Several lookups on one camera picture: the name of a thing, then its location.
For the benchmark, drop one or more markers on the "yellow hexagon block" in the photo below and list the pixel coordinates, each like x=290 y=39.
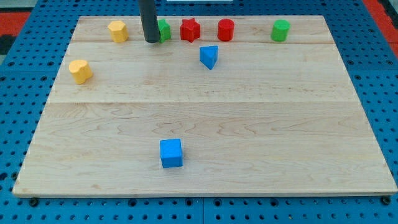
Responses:
x=118 y=31

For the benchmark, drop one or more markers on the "yellow heart block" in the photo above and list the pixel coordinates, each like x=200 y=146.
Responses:
x=80 y=71

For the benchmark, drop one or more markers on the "wooden board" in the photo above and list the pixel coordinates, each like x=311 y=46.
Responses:
x=269 y=120

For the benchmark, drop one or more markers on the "blue cube block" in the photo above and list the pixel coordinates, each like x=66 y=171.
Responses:
x=171 y=153

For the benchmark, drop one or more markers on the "blue triangle block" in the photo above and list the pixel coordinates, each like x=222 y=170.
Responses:
x=209 y=56

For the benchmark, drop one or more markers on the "red star block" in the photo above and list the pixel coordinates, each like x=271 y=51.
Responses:
x=189 y=30

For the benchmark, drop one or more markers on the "green star block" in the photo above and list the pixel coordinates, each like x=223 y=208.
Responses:
x=164 y=30

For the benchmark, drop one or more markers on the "red cylinder block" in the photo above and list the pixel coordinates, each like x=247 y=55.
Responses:
x=225 y=29

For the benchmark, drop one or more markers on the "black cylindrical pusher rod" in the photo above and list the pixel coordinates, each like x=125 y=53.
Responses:
x=149 y=20

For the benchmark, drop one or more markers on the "green cylinder block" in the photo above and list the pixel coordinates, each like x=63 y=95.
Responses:
x=280 y=30

